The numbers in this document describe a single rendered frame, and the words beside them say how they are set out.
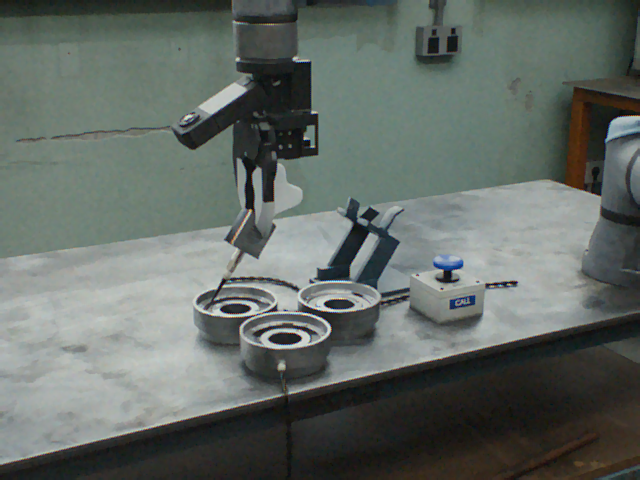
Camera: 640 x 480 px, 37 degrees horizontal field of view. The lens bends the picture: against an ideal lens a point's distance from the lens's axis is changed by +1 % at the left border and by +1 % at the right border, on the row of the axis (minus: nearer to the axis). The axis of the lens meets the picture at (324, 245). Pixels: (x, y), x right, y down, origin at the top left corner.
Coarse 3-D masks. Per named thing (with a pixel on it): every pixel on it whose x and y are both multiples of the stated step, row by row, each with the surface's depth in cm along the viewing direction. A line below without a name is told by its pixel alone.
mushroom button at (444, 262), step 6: (438, 258) 123; (444, 258) 123; (450, 258) 123; (456, 258) 123; (438, 264) 122; (444, 264) 122; (450, 264) 122; (456, 264) 122; (462, 264) 123; (444, 270) 123; (450, 270) 122; (444, 276) 124; (450, 276) 124
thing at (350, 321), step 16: (304, 288) 122; (320, 288) 124; (336, 288) 124; (352, 288) 124; (368, 288) 123; (304, 304) 117; (320, 304) 120; (336, 304) 122; (352, 304) 121; (336, 320) 115; (352, 320) 115; (368, 320) 116; (336, 336) 116; (352, 336) 117
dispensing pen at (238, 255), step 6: (246, 210) 116; (240, 216) 116; (246, 216) 116; (240, 222) 116; (234, 228) 116; (228, 234) 117; (234, 234) 116; (228, 240) 116; (234, 252) 117; (240, 252) 117; (234, 258) 117; (240, 258) 117; (228, 264) 117; (234, 264) 117; (228, 270) 117; (234, 270) 117; (222, 276) 117; (228, 276) 117; (222, 282) 117; (216, 294) 117
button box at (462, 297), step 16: (432, 272) 127; (416, 288) 125; (432, 288) 121; (448, 288) 121; (464, 288) 122; (480, 288) 123; (416, 304) 125; (432, 304) 122; (448, 304) 121; (464, 304) 122; (480, 304) 124; (448, 320) 122
